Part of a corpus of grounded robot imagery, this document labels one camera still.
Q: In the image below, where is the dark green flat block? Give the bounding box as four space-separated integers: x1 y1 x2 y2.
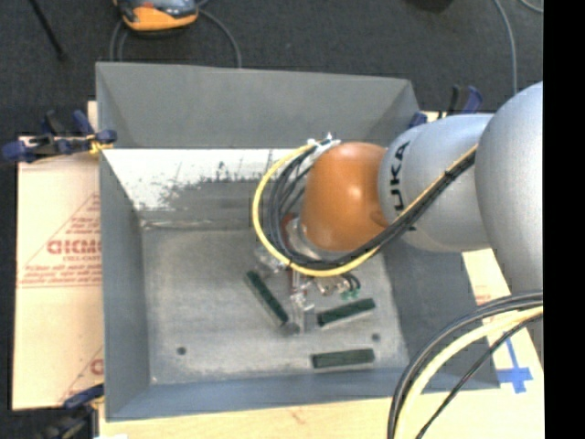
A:
311 348 377 371
315 297 378 329
245 269 291 327

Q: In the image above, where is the clear plastic thing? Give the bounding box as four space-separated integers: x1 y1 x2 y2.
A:
254 244 287 274

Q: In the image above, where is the grey metal bin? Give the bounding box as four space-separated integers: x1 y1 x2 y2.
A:
94 61 500 421

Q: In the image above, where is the brown cardboard board red print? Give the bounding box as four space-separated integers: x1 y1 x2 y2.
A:
11 147 105 412

